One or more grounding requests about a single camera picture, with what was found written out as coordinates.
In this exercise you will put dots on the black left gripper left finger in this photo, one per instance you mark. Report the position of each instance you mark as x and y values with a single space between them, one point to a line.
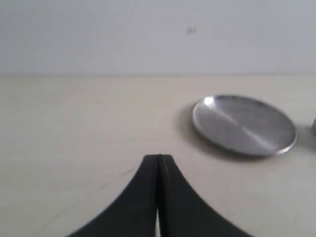
133 213

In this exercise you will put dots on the small white wall hook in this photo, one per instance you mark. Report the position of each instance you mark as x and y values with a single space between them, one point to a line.
191 30

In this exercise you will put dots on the round silver metal plate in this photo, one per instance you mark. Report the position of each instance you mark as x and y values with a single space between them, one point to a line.
244 125

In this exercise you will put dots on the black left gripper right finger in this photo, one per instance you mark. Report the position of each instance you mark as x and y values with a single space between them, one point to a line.
182 212

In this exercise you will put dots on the red dome button grey base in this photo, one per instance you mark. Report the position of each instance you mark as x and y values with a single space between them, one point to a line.
312 128

